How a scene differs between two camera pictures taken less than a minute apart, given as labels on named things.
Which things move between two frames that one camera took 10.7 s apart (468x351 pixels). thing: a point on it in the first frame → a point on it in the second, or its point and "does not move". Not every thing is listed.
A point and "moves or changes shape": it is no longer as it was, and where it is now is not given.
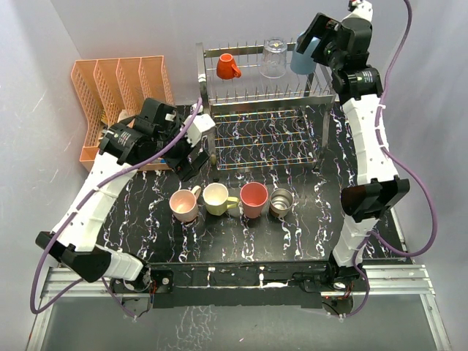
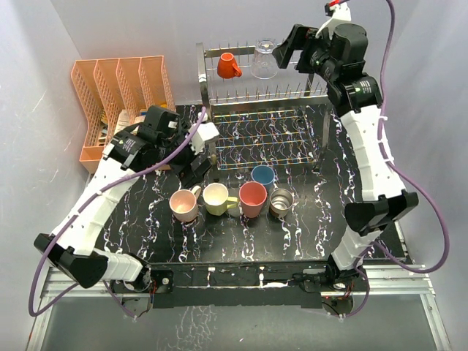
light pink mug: x=183 y=203 does not move
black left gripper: x=184 y=168 does not move
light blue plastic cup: x=303 y=63 moves or changes shape
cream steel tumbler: x=281 y=200 does not move
